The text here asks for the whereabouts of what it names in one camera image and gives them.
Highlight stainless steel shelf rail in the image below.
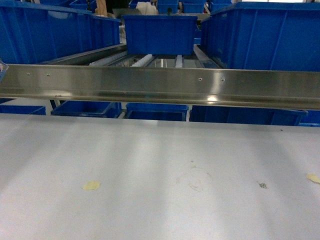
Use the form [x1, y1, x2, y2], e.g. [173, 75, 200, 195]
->
[0, 64, 320, 110]

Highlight lower blue bin centre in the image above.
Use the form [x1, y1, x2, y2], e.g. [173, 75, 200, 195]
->
[126, 102, 189, 122]

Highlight large blue bin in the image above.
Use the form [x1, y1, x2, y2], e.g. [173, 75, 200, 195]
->
[200, 2, 320, 72]
[0, 0, 120, 64]

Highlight large blue bin right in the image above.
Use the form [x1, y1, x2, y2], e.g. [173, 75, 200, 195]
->
[200, 2, 320, 72]

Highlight lower blue bin right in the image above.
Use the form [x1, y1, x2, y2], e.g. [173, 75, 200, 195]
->
[189, 105, 308, 126]

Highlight large blue bin left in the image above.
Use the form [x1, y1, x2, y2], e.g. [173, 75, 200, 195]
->
[0, 0, 120, 64]

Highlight far lower left blue bin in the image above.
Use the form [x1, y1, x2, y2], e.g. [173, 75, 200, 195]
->
[0, 105, 46, 116]

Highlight white roller track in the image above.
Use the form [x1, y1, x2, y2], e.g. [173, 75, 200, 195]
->
[131, 54, 153, 68]

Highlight yellow tape patch right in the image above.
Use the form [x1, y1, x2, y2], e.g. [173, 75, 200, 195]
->
[306, 173, 320, 184]

